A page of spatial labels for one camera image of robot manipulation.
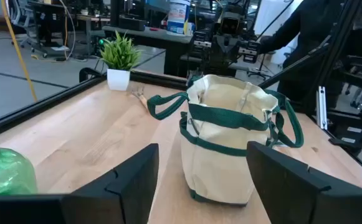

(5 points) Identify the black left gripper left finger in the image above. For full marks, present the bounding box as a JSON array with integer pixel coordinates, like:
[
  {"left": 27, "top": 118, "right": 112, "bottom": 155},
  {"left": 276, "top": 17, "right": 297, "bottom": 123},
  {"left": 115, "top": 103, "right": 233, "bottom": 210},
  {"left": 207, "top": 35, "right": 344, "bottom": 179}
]
[{"left": 0, "top": 142, "right": 160, "bottom": 224}]

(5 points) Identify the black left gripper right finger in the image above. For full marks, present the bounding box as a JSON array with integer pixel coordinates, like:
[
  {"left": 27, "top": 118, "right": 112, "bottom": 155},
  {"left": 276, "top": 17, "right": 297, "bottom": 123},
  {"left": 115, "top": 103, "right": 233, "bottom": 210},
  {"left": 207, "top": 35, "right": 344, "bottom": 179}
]
[{"left": 245, "top": 141, "right": 362, "bottom": 224}]

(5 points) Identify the wooden handled hand rake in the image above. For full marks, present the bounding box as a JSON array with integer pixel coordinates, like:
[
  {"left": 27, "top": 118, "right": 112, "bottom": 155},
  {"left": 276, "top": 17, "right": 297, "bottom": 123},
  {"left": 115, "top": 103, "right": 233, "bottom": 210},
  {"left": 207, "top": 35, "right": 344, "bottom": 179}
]
[{"left": 131, "top": 85, "right": 150, "bottom": 110}]

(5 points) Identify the green plastic spray bottle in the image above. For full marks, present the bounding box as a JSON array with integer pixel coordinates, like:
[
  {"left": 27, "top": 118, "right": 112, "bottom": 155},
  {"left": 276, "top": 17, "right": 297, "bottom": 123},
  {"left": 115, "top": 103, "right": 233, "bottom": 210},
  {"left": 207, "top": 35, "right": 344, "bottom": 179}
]
[{"left": 0, "top": 117, "right": 39, "bottom": 196}]

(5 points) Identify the beige green canvas gardening bag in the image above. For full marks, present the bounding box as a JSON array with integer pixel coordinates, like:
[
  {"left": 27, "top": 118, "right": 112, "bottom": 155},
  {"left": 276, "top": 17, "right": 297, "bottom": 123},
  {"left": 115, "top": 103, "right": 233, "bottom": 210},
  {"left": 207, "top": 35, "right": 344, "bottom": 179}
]
[{"left": 146, "top": 73, "right": 305, "bottom": 208}]

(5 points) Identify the white blue wipes container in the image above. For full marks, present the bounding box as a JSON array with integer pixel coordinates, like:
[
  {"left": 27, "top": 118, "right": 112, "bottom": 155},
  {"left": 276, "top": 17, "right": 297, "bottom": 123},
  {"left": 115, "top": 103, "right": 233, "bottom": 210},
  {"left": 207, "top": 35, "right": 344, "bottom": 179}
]
[{"left": 166, "top": 0, "right": 192, "bottom": 35}]

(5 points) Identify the grey desk cart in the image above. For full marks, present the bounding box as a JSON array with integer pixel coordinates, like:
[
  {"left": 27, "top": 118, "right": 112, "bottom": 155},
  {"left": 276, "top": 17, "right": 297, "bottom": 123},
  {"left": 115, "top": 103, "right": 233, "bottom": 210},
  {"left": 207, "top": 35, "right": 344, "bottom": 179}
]
[{"left": 102, "top": 25, "right": 194, "bottom": 76}]

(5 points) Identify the person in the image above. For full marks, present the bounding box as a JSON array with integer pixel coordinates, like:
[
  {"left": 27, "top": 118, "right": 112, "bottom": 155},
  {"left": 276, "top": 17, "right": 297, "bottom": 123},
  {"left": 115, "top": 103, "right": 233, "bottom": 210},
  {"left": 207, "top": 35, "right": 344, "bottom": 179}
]
[{"left": 258, "top": 0, "right": 362, "bottom": 105}]

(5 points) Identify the black computer monitor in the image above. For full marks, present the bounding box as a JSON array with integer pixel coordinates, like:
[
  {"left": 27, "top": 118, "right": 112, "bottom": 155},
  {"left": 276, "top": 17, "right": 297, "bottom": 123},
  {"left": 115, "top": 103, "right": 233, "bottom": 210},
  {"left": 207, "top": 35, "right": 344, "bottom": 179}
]
[{"left": 109, "top": 0, "right": 148, "bottom": 32}]

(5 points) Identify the artificial plant in white pot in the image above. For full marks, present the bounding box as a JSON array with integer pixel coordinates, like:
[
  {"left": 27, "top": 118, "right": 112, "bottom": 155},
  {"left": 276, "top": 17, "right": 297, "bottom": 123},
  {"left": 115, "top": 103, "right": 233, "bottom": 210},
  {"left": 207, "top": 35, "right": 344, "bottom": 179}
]
[{"left": 99, "top": 30, "right": 143, "bottom": 91}]

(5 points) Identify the grey office chair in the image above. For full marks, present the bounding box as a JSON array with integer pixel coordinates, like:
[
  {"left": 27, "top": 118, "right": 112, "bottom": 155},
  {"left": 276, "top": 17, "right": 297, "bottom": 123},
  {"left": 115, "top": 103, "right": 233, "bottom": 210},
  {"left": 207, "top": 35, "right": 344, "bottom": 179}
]
[{"left": 9, "top": 0, "right": 44, "bottom": 54}]

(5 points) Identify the silver metal bracket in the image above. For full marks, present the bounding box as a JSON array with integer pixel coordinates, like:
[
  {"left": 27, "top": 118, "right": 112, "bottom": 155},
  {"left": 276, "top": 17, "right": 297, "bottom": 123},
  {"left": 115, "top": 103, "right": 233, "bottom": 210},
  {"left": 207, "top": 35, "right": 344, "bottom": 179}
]
[{"left": 317, "top": 86, "right": 328, "bottom": 130}]

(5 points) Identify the yellow cable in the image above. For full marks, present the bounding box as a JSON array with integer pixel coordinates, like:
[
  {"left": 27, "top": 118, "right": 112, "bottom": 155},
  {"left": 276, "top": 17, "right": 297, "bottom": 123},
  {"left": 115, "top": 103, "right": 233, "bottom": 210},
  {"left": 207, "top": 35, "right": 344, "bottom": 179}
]
[{"left": 0, "top": 0, "right": 39, "bottom": 102}]

